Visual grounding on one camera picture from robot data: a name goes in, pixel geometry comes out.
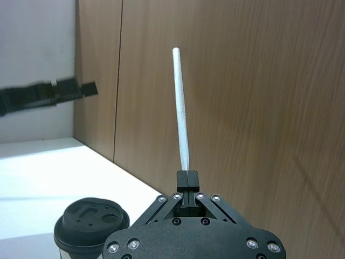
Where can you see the black elongated device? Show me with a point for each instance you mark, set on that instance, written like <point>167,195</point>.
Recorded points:
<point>40,94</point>

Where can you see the white paper straw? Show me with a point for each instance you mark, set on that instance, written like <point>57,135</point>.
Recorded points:
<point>180,108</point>

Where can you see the black plastic cup lid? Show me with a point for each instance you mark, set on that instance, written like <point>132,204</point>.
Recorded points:
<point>89,221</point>

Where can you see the white paper coffee cup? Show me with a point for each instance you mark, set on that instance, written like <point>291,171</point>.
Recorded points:
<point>66,252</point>

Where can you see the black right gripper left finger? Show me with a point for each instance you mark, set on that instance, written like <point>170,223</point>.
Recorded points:
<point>182,183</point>

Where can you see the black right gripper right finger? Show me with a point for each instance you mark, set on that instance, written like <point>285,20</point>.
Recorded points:
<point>193,183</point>

